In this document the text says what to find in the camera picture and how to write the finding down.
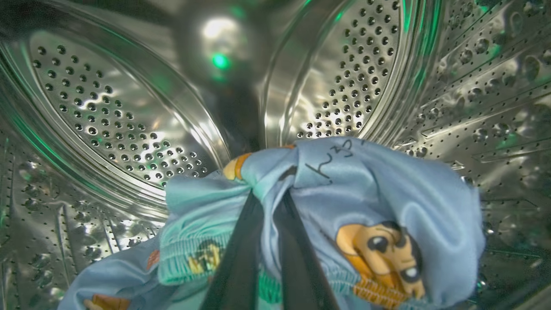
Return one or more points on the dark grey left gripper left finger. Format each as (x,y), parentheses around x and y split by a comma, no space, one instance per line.
(239,267)

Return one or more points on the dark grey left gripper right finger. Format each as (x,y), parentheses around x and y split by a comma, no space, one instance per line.
(301,275)

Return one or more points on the perforated steel washer drum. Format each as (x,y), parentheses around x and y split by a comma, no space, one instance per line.
(107,107)

